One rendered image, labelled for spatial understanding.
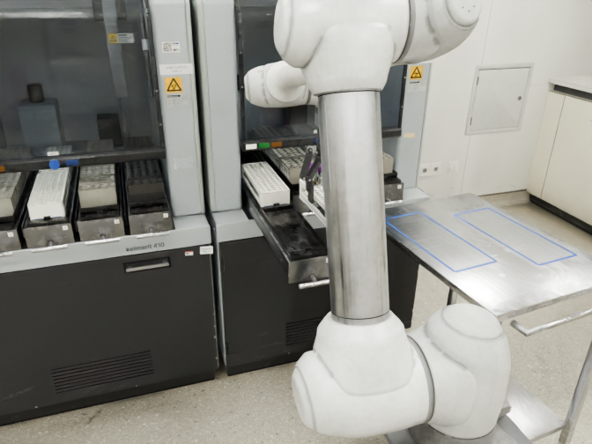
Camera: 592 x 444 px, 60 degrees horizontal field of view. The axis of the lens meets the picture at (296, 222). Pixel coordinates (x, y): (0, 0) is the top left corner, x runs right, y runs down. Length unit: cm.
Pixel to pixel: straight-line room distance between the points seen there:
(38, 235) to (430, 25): 131
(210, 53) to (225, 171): 39
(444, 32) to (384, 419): 62
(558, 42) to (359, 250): 320
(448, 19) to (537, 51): 296
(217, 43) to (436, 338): 114
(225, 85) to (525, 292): 107
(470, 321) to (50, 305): 137
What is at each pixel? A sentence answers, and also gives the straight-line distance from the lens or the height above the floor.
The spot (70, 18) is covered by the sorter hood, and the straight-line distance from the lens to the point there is 165.
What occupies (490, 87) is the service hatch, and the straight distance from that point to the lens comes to 362.
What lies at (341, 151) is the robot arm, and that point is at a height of 126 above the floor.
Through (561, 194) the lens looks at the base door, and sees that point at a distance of 389.
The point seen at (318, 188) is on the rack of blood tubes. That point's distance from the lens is 155.
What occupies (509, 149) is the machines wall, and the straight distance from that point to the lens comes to 389.
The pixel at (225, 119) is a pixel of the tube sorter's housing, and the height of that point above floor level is 107.
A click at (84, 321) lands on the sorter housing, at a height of 43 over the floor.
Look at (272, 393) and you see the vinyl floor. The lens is 215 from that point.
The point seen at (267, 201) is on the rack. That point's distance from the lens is 169.
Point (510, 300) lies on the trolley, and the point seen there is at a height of 82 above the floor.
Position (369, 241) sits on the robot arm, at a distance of 83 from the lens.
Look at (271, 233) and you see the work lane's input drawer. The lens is 154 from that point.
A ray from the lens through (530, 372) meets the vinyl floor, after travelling 247.
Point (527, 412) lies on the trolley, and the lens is 186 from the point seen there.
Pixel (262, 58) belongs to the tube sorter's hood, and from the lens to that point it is 172.
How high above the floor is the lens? 151
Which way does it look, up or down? 26 degrees down
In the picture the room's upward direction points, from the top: 1 degrees clockwise
